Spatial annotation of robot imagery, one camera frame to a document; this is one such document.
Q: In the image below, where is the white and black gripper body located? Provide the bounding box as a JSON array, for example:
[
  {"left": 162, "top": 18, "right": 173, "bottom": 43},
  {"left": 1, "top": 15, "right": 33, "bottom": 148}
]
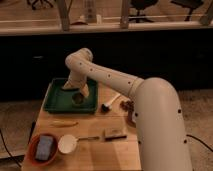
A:
[{"left": 62, "top": 76, "right": 89, "bottom": 98}]

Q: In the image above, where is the metal fork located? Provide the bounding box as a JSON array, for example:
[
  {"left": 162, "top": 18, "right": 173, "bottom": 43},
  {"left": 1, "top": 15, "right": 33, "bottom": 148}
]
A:
[{"left": 77, "top": 136, "right": 100, "bottom": 141}]

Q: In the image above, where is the yellow banana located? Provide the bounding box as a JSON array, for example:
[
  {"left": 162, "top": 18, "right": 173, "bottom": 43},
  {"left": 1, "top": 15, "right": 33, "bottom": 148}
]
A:
[{"left": 50, "top": 120, "right": 78, "bottom": 127}]

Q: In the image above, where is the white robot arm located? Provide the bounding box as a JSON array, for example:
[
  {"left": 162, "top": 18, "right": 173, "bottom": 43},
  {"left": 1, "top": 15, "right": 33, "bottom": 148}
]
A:
[{"left": 64, "top": 48, "right": 193, "bottom": 171}]

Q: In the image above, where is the dark brush block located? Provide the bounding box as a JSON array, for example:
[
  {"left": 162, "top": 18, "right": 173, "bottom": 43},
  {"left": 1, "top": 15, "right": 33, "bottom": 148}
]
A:
[{"left": 103, "top": 128, "right": 127, "bottom": 141}]

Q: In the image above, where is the white cup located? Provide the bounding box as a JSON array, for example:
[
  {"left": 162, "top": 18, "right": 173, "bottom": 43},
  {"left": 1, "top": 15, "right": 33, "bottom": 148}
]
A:
[{"left": 58, "top": 134, "right": 77, "bottom": 154}]

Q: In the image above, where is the blue sponge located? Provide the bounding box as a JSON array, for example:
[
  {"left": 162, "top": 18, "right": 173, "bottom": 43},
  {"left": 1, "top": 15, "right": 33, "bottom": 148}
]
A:
[{"left": 35, "top": 135, "right": 53, "bottom": 161}]

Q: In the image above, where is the dark brown food pile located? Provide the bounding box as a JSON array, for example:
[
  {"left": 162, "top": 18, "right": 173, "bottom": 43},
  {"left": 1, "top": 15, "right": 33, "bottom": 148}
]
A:
[{"left": 120, "top": 100, "right": 134, "bottom": 112}]

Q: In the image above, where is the black cable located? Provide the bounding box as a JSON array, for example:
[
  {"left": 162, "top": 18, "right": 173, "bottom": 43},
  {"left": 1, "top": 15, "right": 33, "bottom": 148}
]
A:
[{"left": 0, "top": 129, "right": 23, "bottom": 169}]

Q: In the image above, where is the black office chair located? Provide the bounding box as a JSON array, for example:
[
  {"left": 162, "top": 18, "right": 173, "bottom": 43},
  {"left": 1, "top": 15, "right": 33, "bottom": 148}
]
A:
[{"left": 129, "top": 0, "right": 158, "bottom": 23}]

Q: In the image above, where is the brown bowl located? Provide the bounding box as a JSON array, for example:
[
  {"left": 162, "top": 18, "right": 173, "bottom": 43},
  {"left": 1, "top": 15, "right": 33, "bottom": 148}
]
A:
[{"left": 127, "top": 111, "right": 136, "bottom": 127}]

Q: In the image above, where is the green glass cup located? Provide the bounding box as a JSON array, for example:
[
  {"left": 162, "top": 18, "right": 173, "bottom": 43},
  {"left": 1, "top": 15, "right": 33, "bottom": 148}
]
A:
[{"left": 72, "top": 93, "right": 84, "bottom": 105}]

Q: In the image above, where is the white handled brush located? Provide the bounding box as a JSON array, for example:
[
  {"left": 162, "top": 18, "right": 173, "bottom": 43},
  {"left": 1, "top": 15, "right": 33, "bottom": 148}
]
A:
[{"left": 101, "top": 93, "right": 120, "bottom": 112}]

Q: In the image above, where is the green plastic tray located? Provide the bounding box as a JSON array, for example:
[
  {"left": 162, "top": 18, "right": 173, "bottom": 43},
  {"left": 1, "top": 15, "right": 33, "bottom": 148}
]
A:
[{"left": 43, "top": 78, "right": 98, "bottom": 114}]

